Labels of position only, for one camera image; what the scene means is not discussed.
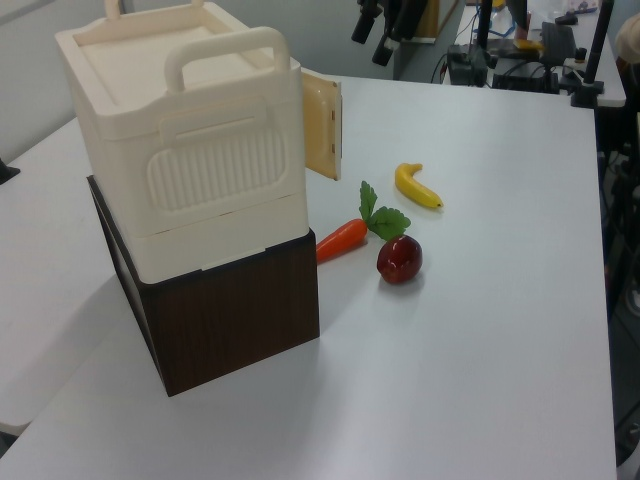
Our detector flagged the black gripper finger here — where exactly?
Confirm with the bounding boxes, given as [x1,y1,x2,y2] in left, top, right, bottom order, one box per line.
[371,29,402,67]
[351,0,380,45]

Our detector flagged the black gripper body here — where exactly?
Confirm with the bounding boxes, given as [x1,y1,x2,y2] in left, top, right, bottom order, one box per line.
[379,0,430,42]

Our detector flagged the cream cabinet door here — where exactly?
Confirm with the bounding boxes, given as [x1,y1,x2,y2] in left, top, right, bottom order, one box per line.
[301,69,344,182]

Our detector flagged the yellow wooden board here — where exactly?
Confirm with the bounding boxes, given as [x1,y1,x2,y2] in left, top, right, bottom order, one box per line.
[419,0,464,44]

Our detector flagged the thin black pole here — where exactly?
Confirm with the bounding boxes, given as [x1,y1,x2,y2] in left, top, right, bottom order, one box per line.
[474,0,495,51]

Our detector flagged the black electronic device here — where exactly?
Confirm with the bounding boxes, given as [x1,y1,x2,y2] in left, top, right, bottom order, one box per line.
[447,43,489,87]

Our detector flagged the dark tapered stand leg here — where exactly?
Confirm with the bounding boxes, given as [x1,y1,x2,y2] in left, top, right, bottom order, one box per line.
[504,0,532,40]

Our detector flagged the black flat control box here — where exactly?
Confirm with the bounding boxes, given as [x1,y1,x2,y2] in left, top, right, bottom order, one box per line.
[492,58,560,94]

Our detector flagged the yellow toy banana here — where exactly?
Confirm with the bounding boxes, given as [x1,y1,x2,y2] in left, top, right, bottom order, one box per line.
[394,162,445,210]

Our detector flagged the white box with black knob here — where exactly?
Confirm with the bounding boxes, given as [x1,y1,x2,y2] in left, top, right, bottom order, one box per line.
[562,47,590,81]

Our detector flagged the orange toy carrot with leaves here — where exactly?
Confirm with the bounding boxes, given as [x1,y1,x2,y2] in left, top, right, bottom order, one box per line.
[315,179,412,265]

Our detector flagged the black pole with clamp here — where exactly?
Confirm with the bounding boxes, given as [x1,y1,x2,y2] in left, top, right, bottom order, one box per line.
[571,0,617,109]

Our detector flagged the dark red toy apple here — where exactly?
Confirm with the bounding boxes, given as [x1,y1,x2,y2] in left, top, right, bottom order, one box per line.
[376,233,425,285]

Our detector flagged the person head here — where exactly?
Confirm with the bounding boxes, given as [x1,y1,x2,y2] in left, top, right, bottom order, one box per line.
[614,12,640,101]

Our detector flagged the dark brown wooden box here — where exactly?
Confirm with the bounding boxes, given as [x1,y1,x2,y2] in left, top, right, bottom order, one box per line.
[85,174,321,399]

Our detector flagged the black clamp mount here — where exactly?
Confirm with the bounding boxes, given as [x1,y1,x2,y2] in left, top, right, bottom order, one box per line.
[0,157,22,185]

